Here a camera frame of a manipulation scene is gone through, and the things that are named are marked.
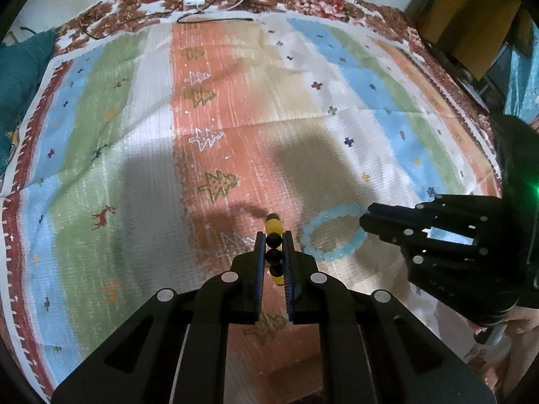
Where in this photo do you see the person's right forearm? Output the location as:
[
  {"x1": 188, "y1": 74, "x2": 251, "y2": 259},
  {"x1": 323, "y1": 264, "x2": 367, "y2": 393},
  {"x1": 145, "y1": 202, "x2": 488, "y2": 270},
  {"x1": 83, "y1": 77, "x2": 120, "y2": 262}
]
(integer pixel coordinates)
[{"x1": 501, "y1": 303, "x2": 539, "y2": 393}]

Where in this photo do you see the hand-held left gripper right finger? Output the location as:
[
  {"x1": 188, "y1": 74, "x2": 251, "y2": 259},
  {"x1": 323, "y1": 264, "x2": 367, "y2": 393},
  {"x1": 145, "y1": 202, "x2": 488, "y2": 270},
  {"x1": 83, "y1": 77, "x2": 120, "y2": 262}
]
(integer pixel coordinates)
[{"x1": 282, "y1": 231, "x2": 493, "y2": 404}]

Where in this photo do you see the light blue bead bracelet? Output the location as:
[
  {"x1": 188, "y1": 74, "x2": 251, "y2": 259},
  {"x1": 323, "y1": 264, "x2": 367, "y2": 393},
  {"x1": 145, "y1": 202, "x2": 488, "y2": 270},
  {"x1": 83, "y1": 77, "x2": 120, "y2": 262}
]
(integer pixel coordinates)
[{"x1": 299, "y1": 204, "x2": 367, "y2": 262}]

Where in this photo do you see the yellow and black bead bracelet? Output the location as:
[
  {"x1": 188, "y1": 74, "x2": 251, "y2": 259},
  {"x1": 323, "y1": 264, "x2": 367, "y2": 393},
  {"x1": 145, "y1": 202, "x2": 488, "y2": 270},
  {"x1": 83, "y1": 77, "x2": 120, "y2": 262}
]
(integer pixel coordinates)
[{"x1": 264, "y1": 213, "x2": 285, "y2": 287}]

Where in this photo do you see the teal pillow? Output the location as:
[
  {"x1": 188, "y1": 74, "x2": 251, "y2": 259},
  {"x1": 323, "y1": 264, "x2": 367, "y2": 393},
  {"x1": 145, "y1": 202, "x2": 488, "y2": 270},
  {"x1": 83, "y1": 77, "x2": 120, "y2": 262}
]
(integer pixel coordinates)
[{"x1": 0, "y1": 29, "x2": 57, "y2": 177}]

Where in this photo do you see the thick black cable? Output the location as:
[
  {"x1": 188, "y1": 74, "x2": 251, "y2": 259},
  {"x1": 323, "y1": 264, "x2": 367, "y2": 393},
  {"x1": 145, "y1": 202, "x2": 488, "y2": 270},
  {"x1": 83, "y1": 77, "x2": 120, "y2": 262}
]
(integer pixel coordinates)
[{"x1": 177, "y1": 14, "x2": 254, "y2": 25}]

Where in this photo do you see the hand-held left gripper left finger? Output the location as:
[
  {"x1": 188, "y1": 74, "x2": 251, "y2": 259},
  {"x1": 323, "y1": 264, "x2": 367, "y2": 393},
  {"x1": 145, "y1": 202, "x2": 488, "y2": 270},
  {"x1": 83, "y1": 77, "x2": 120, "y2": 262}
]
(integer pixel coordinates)
[{"x1": 51, "y1": 231, "x2": 267, "y2": 404}]

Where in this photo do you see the thin black cable on sheet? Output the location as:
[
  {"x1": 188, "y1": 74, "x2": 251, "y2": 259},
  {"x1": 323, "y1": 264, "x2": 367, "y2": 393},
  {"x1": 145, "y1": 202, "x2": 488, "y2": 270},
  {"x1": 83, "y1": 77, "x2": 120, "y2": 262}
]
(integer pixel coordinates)
[{"x1": 80, "y1": 6, "x2": 183, "y2": 39}]

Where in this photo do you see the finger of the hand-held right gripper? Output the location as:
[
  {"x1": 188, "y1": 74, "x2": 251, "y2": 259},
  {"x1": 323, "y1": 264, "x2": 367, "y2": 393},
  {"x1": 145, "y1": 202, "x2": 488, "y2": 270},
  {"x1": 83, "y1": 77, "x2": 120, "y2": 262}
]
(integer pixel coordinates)
[
  {"x1": 366, "y1": 194, "x2": 505, "y2": 238},
  {"x1": 359, "y1": 214, "x2": 519, "y2": 317}
]

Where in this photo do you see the striped colourful mat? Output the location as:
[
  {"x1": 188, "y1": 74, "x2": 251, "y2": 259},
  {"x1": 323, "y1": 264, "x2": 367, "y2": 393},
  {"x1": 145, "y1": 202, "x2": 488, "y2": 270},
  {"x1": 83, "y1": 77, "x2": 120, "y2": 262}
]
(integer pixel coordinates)
[{"x1": 0, "y1": 10, "x2": 506, "y2": 404}]

